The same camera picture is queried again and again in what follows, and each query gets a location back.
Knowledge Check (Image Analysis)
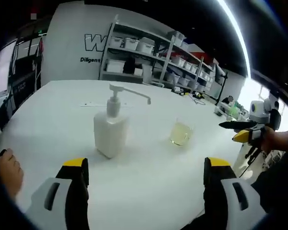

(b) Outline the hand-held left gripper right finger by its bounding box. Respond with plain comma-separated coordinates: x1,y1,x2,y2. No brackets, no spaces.
203,157,267,230

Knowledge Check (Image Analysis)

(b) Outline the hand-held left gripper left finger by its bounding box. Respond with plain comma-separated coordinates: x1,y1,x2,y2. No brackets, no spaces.
25,157,90,230

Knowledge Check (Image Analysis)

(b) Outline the clear glass cup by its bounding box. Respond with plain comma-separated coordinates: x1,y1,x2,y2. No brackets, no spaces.
169,117,196,147

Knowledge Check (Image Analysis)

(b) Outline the white pump bottle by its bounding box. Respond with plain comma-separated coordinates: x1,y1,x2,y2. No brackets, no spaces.
93,83,152,159

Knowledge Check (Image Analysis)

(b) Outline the person's right hand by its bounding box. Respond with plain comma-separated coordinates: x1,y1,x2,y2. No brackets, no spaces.
261,126,279,154

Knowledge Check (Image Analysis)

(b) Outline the person's left hand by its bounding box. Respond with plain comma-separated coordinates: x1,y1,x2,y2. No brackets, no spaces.
0,148,24,200

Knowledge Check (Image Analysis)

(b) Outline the green plastic object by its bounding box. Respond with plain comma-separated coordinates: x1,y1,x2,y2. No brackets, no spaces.
229,102,239,119

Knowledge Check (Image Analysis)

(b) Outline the black upright stand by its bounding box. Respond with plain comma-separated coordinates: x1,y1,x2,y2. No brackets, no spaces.
215,71,228,106

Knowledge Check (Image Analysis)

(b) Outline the person's dark clothing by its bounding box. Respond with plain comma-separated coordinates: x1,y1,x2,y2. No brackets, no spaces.
250,150,288,214

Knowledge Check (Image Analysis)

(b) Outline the long ceiling light strip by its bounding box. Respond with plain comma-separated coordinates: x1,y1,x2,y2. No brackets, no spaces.
217,0,253,79

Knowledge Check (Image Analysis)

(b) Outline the grey metal shelving unit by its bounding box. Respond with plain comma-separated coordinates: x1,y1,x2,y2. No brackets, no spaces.
98,14,216,93

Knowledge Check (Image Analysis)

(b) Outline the row of white storage boxes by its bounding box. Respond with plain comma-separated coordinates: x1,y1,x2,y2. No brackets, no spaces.
107,31,213,92

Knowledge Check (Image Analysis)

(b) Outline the black tripod stand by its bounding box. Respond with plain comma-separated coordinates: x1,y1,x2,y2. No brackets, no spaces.
3,35,44,113

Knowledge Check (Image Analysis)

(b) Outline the white cable loop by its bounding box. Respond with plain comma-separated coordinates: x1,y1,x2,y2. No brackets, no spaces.
193,95,207,106

